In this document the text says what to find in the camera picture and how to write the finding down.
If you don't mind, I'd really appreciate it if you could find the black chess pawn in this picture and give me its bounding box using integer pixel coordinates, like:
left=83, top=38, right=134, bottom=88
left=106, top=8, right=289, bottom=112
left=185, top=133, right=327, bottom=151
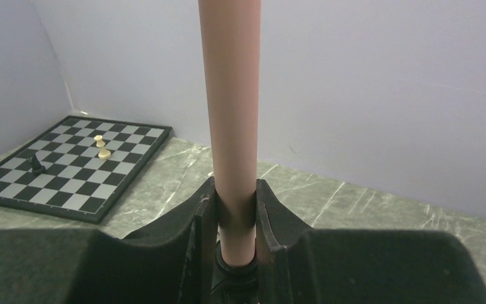
left=29, top=153, right=46, bottom=176

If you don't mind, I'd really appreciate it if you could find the black white chessboard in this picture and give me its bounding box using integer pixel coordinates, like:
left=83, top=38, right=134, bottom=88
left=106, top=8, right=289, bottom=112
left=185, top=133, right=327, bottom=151
left=0, top=115, right=172, bottom=224

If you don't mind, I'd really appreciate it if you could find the cream chess pawn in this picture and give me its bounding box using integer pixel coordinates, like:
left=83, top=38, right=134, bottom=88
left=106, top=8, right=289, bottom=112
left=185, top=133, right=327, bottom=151
left=94, top=135, right=112, bottom=160

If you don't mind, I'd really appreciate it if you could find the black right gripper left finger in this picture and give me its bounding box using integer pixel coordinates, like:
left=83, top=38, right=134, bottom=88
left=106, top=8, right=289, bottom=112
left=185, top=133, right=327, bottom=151
left=0, top=178, right=217, bottom=303

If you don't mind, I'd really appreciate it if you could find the pink perforated music stand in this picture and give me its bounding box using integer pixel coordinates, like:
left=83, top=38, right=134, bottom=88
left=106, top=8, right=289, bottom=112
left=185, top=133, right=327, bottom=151
left=198, top=1, right=261, bottom=303

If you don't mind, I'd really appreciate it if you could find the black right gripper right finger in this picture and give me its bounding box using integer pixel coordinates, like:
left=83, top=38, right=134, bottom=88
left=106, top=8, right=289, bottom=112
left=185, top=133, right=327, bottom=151
left=256, top=179, right=486, bottom=303

